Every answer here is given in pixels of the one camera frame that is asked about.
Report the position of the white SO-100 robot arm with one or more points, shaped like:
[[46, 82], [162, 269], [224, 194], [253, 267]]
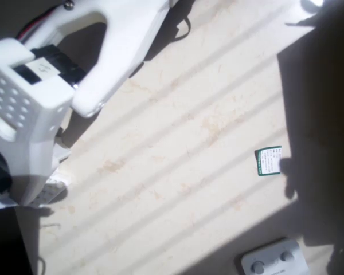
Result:
[[126, 43]]

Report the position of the green bordered paper label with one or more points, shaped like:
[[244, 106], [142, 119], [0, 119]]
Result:
[[269, 161]]

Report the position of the white box with two knobs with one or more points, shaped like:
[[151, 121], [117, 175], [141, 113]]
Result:
[[272, 259]]

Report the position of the white perforated base plate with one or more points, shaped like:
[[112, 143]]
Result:
[[50, 190]]

